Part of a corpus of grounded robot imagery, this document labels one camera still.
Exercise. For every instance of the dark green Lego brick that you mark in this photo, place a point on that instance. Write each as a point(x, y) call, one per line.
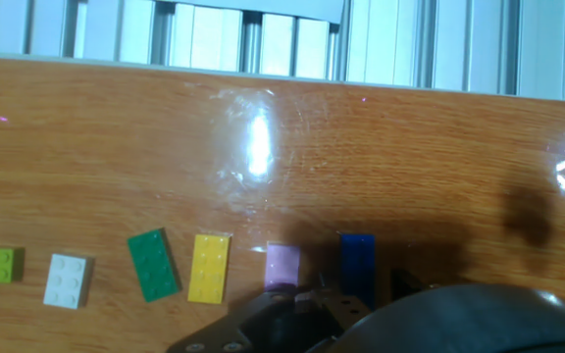
point(154, 265)

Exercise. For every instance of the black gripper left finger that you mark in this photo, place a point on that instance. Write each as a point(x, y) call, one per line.
point(282, 318)

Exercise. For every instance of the light pink Lego brick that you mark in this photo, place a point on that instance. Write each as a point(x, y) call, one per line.
point(282, 265)

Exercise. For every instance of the white Lego brick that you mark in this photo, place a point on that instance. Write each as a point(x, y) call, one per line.
point(66, 280)

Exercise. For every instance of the wooden board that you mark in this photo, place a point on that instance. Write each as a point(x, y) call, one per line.
point(116, 171)

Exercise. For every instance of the yellow Lego brick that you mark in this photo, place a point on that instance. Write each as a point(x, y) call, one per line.
point(209, 268)

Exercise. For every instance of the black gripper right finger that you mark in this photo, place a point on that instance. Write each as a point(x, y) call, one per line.
point(405, 283)

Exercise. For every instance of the blue long Lego brick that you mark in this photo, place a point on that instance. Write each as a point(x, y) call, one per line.
point(357, 265)

